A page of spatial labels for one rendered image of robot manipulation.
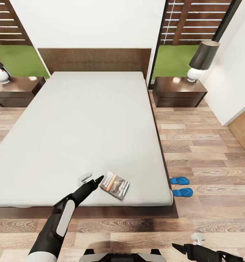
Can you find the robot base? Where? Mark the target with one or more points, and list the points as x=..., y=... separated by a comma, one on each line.
x=154, y=256

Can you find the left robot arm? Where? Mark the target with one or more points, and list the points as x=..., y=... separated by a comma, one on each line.
x=49, y=241

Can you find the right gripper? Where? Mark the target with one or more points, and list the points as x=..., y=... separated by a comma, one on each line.
x=194, y=252

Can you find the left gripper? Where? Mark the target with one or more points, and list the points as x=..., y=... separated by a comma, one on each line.
x=90, y=186

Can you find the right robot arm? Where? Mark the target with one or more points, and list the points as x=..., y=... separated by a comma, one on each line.
x=196, y=251

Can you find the hardback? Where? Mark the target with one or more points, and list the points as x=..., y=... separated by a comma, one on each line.
x=114, y=185

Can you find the sandal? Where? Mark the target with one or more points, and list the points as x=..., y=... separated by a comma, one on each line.
x=184, y=192
x=179, y=180

